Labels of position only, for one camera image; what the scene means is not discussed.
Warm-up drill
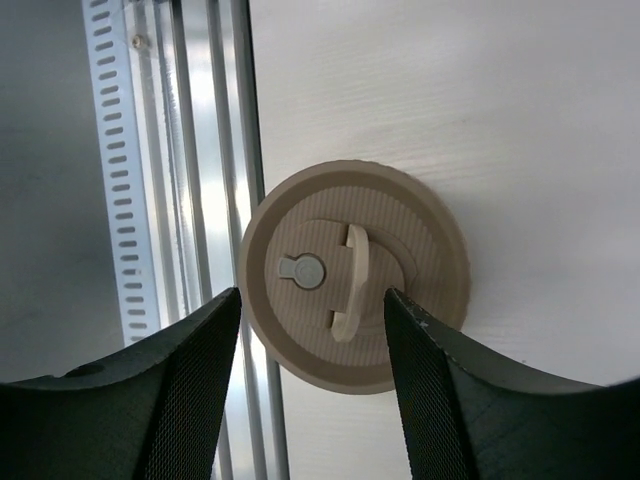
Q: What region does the slotted grey cable duct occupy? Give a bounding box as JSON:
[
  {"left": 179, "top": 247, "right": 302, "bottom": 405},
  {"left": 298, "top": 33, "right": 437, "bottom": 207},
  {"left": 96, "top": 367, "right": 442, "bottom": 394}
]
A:
[{"left": 81, "top": 0, "right": 160, "bottom": 346}]

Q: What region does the brown round lid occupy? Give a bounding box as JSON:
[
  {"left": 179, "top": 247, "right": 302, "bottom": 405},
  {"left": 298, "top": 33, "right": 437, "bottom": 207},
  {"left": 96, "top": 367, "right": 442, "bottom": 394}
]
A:
[{"left": 239, "top": 160, "right": 471, "bottom": 395}]

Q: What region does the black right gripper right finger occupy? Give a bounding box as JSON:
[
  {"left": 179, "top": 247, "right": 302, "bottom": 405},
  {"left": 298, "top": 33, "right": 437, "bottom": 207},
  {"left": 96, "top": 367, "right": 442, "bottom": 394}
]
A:
[{"left": 384, "top": 289, "right": 639, "bottom": 479}]

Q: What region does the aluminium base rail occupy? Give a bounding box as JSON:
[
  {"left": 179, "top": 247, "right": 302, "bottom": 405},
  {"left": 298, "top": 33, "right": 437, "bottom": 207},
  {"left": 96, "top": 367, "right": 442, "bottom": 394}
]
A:
[{"left": 124, "top": 0, "right": 291, "bottom": 480}]

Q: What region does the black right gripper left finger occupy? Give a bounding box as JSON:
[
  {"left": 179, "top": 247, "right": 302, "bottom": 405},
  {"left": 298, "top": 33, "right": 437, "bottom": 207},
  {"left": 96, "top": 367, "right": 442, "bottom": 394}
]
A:
[{"left": 1, "top": 288, "right": 241, "bottom": 479}]

